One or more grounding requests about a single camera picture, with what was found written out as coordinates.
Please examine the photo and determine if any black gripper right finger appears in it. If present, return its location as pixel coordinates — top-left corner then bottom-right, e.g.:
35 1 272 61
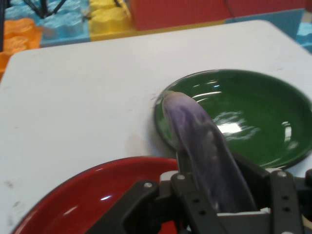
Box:
233 153 312 234

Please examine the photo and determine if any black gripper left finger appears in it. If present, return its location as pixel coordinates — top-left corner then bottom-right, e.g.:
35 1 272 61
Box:
97 170 227 234

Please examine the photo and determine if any purple toy eggplant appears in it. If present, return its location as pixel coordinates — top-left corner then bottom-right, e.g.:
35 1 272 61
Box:
162 90 258 214

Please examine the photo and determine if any red plate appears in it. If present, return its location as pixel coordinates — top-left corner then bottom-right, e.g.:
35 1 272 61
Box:
12 156 193 234

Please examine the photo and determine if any green plate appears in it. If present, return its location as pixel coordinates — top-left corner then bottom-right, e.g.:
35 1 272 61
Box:
154 69 312 169

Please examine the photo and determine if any teal giant building block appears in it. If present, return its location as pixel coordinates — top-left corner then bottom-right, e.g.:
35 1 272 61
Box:
224 8 312 55

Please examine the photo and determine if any red giant building block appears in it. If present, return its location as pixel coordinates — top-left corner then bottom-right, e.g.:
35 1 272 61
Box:
128 0 312 32

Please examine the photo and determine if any yellow giant building block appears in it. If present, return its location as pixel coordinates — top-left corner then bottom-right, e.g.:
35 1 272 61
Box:
88 0 226 41

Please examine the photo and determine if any light blue giant building block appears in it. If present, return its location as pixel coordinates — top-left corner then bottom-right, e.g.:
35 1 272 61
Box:
4 0 93 48

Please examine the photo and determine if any orange giant building block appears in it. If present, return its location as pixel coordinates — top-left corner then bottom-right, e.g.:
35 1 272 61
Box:
0 18 43 80

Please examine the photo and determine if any black tripod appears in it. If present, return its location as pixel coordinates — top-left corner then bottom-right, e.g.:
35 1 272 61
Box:
0 0 67 52

